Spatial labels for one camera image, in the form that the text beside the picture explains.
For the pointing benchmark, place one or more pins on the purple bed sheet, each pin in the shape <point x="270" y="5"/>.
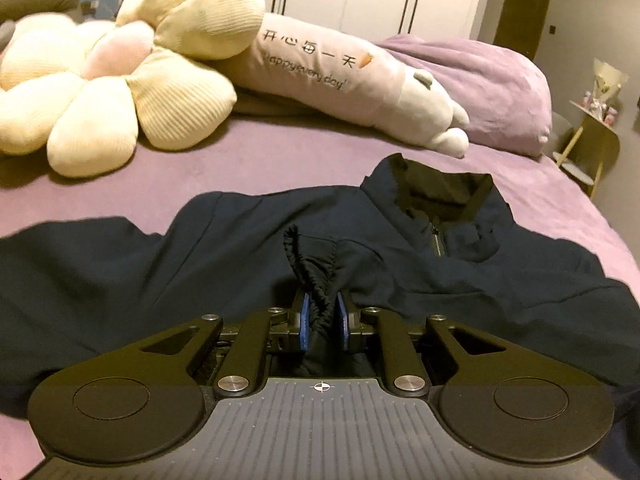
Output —
<point x="256" y="156"/>

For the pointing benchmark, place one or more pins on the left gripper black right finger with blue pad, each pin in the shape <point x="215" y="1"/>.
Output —
<point x="381" y="337"/>

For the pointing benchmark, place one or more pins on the purple pillow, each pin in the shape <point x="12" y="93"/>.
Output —
<point x="506" y="96"/>

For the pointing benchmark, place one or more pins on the white waste bin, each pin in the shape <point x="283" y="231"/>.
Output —
<point x="561" y="133"/>

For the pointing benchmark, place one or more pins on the dark navy zip jacket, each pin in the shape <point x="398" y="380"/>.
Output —
<point x="408" y="238"/>

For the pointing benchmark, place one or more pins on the cream flower plush cushion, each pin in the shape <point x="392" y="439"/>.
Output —
<point x="85" y="93"/>

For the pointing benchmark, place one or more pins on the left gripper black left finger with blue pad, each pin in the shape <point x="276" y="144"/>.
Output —
<point x="265" y="344"/>

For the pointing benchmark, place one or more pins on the yellow side table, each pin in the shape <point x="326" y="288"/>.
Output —
<point x="591" y="150"/>

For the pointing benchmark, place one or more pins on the long pink rabbit plush pillow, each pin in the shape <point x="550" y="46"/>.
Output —
<point x="349" y="78"/>

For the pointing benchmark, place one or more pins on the paper wrapped flower bouquet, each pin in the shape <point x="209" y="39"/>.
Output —
<point x="606" y="86"/>

